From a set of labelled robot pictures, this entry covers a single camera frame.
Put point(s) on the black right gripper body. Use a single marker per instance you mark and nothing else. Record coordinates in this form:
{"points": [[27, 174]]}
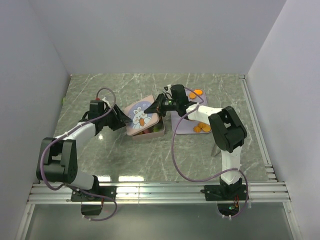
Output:
{"points": [[164, 105]]}

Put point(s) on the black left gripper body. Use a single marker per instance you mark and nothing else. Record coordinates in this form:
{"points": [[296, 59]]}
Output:
{"points": [[112, 120]]}

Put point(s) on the silver tin lid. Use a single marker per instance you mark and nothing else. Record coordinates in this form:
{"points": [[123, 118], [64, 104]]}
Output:
{"points": [[140, 121]]}

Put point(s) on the green round cookie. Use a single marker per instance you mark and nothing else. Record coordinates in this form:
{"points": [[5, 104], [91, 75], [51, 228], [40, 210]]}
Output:
{"points": [[156, 128]]}

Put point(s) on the pink round cookie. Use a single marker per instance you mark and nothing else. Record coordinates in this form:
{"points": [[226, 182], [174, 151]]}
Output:
{"points": [[146, 131]]}

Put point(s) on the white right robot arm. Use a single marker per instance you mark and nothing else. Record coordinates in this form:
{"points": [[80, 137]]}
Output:
{"points": [[228, 131]]}

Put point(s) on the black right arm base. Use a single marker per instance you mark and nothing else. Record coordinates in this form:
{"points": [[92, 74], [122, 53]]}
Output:
{"points": [[231, 199]]}

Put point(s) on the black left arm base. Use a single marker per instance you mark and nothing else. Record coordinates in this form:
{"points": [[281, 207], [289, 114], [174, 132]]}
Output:
{"points": [[92, 201]]}

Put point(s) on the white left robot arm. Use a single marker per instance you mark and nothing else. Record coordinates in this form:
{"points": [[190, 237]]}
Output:
{"points": [[58, 156]]}

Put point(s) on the square cookie tin box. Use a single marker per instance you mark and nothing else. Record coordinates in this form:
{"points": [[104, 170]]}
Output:
{"points": [[141, 136]]}

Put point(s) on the lavender plastic tray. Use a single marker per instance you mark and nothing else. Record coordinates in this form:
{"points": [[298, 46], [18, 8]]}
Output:
{"points": [[186, 126]]}

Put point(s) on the orange flower cookie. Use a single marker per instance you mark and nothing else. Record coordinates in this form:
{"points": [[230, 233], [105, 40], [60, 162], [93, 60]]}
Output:
{"points": [[201, 125], [197, 129]]}

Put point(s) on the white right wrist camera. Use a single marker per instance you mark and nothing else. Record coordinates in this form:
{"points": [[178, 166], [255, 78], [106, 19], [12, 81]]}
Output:
{"points": [[167, 88]]}

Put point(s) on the aluminium mounting rail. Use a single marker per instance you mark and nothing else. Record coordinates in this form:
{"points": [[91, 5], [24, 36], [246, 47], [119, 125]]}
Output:
{"points": [[162, 193]]}

